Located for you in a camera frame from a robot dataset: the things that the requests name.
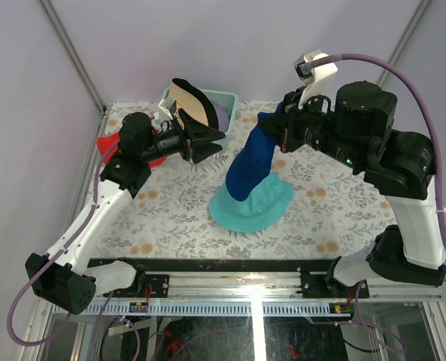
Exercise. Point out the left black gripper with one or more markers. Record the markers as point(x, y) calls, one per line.
point(196, 132)

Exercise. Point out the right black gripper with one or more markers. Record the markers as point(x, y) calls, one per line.
point(283, 125)

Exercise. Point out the dark blue bucket hat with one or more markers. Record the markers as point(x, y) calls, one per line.
point(251, 167)

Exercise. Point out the teal bucket hat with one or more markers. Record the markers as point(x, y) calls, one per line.
point(241, 208)

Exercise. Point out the red cloth hat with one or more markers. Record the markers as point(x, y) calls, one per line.
point(107, 145)

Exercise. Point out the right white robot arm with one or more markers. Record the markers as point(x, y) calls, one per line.
point(410, 251)

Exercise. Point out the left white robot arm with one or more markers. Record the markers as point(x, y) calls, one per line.
point(63, 275)

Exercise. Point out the lavender hat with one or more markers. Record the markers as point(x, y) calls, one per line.
point(222, 116)

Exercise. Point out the black beige cap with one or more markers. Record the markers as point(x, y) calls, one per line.
point(194, 102)

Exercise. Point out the light teal plastic bin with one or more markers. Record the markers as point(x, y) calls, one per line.
point(228, 100)

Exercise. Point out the floral table mat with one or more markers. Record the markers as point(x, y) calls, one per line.
point(333, 213)

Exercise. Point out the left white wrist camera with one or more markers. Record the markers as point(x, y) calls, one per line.
point(166, 111)

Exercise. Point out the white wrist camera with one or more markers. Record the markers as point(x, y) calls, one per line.
point(316, 80)
point(166, 111)

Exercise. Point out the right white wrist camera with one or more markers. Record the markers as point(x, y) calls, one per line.
point(316, 80)

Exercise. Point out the aluminium front rail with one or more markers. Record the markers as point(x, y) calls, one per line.
point(227, 286)

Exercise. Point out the left aluminium frame post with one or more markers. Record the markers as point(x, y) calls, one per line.
point(71, 52)

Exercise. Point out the aluminium frame post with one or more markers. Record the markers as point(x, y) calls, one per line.
point(71, 52)
point(404, 40)

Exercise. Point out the right aluminium frame post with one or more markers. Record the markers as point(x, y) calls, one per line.
point(404, 40)

